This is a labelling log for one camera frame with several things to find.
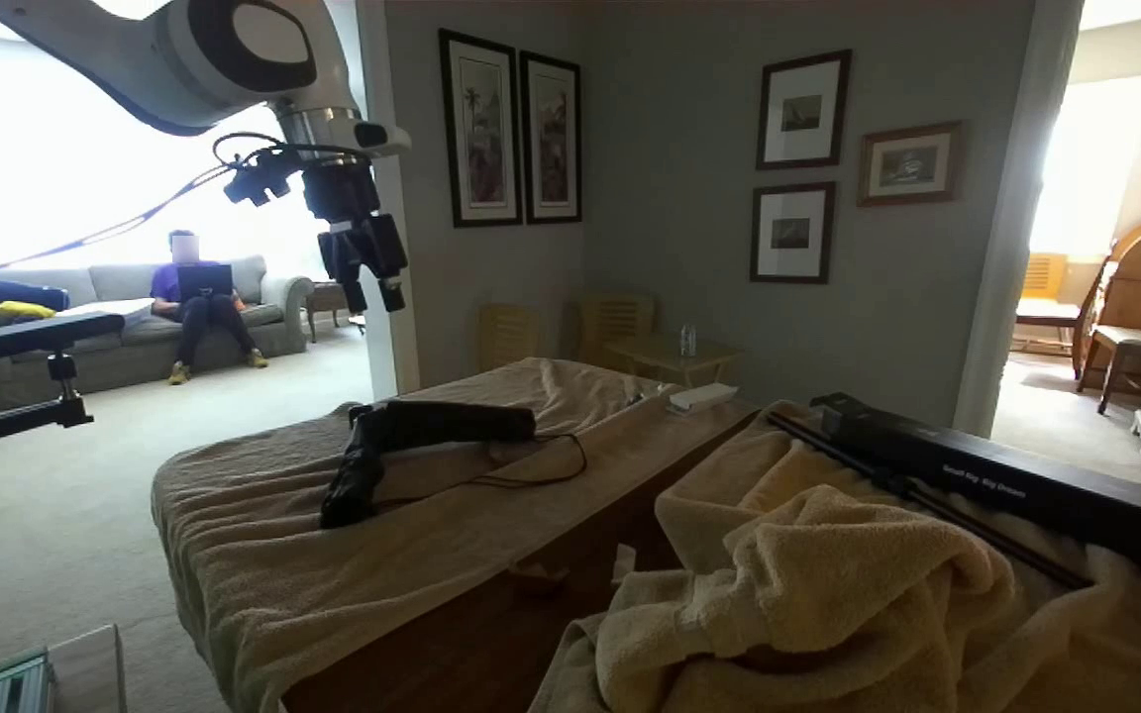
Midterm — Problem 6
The brown wooden table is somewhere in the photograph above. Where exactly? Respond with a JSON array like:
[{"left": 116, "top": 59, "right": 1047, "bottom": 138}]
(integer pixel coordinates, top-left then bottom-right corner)
[{"left": 281, "top": 404, "right": 762, "bottom": 713}]

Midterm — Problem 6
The black camera stand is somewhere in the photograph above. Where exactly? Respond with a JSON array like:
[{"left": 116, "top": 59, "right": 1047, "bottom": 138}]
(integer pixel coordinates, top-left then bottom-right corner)
[{"left": 0, "top": 309, "right": 129, "bottom": 464}]

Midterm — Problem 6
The small white flat object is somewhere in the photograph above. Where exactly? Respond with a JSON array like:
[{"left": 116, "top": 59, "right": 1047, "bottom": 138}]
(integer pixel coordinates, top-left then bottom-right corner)
[{"left": 664, "top": 382, "right": 743, "bottom": 418}]

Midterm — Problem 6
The yellow armchair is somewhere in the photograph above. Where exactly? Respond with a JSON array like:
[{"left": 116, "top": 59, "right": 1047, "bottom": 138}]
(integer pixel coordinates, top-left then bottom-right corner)
[{"left": 1014, "top": 251, "right": 1084, "bottom": 329}]

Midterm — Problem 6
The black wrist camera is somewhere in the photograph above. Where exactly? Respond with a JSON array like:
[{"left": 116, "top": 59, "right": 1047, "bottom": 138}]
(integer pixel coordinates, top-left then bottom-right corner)
[{"left": 214, "top": 132, "right": 306, "bottom": 212}]

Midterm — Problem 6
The black fabric cover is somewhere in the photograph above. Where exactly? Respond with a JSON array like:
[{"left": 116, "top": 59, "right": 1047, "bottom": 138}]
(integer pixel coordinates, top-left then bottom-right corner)
[{"left": 317, "top": 397, "right": 541, "bottom": 537}]

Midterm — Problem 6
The thin black drawstring cord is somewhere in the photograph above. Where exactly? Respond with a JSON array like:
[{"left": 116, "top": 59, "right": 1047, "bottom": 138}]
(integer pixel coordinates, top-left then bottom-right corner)
[{"left": 461, "top": 426, "right": 589, "bottom": 490}]

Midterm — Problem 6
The small black picture frame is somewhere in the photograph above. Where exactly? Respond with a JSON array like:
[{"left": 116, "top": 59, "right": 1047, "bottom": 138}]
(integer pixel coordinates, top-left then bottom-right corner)
[
  {"left": 743, "top": 179, "right": 840, "bottom": 291},
  {"left": 751, "top": 49, "right": 855, "bottom": 175}
]

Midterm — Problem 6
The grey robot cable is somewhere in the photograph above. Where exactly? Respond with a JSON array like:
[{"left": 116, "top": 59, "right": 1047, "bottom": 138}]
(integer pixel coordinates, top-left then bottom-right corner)
[{"left": 0, "top": 162, "right": 233, "bottom": 286}]

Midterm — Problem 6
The low wooden side table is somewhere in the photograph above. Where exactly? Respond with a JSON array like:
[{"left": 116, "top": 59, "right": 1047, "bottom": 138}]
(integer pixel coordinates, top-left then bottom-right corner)
[{"left": 598, "top": 332, "right": 740, "bottom": 394}]

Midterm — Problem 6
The fluffy cream towel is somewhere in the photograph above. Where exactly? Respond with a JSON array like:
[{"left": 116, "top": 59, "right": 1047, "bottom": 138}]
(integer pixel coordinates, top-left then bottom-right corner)
[{"left": 525, "top": 418, "right": 1141, "bottom": 713}]

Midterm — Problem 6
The dark wooden chair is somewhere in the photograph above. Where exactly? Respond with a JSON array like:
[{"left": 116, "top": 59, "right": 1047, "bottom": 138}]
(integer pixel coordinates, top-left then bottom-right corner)
[{"left": 1069, "top": 253, "right": 1141, "bottom": 418}]

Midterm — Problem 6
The light wooden crate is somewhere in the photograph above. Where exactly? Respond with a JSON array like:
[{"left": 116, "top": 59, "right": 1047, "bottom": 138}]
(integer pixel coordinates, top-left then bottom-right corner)
[{"left": 574, "top": 291, "right": 661, "bottom": 361}]

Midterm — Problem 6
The dark blue cushion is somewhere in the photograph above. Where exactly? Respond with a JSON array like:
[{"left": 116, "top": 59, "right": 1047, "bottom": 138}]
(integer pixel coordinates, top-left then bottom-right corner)
[{"left": 0, "top": 278, "right": 76, "bottom": 316}]

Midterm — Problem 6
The yellow cushion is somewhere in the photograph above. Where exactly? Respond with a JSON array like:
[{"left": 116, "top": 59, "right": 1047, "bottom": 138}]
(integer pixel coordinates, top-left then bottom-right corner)
[{"left": 0, "top": 299, "right": 59, "bottom": 324}]

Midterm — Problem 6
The small brown end table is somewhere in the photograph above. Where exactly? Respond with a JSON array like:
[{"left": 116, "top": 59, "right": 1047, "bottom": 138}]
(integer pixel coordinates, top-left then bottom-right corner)
[{"left": 301, "top": 278, "right": 365, "bottom": 336}]

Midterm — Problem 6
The seated person purple shirt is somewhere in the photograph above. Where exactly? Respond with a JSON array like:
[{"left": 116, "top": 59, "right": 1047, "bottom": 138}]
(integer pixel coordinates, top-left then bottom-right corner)
[{"left": 148, "top": 226, "right": 274, "bottom": 387}]

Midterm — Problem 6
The tall black picture frame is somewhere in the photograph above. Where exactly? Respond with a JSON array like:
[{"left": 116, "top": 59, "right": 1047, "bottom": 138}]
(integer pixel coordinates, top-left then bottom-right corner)
[
  {"left": 437, "top": 23, "right": 525, "bottom": 229},
  {"left": 519, "top": 49, "right": 585, "bottom": 226}
]

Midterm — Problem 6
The grey sofa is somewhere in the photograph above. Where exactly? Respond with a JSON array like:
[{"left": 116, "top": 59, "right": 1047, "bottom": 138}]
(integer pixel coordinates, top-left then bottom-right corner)
[{"left": 0, "top": 253, "right": 321, "bottom": 412}]

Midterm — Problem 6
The wooden picture frame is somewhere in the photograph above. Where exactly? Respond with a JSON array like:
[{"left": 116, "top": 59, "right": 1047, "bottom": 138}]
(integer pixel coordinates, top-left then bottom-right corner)
[{"left": 855, "top": 121, "right": 966, "bottom": 212}]

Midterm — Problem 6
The light wicker basket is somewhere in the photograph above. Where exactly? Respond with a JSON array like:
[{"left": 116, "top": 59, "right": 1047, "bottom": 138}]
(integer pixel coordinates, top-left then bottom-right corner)
[{"left": 474, "top": 303, "right": 552, "bottom": 378}]

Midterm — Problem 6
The long black box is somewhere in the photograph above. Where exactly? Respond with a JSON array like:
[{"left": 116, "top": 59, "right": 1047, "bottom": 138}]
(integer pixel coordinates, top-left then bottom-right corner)
[{"left": 763, "top": 387, "right": 1141, "bottom": 592}]

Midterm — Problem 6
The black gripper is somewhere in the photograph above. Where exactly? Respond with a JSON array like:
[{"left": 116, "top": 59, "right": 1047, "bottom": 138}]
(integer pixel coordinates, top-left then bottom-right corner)
[{"left": 291, "top": 155, "right": 413, "bottom": 316}]

